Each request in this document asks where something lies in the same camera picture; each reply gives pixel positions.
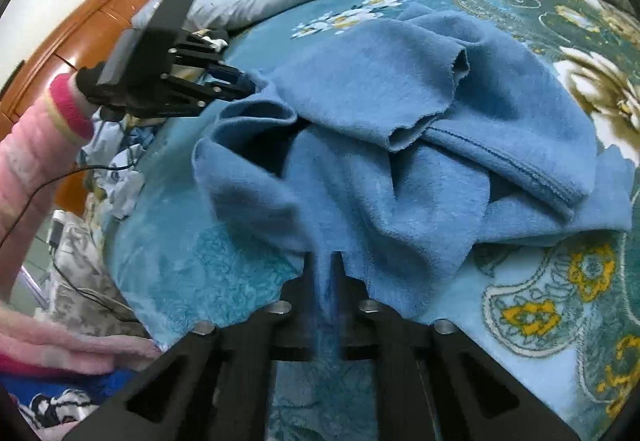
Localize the blue fleece sweater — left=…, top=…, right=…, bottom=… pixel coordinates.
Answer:
left=192, top=5, right=634, bottom=317

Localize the pink sleeved left forearm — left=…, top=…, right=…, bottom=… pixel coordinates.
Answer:
left=1, top=74, right=96, bottom=300

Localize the wooden headboard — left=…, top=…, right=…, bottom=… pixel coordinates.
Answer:
left=0, top=0, right=252, bottom=217

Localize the light blue garment pile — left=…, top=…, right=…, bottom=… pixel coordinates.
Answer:
left=77, top=112, right=158, bottom=220

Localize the teal floral bed blanket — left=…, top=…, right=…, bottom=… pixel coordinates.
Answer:
left=104, top=0, right=639, bottom=440

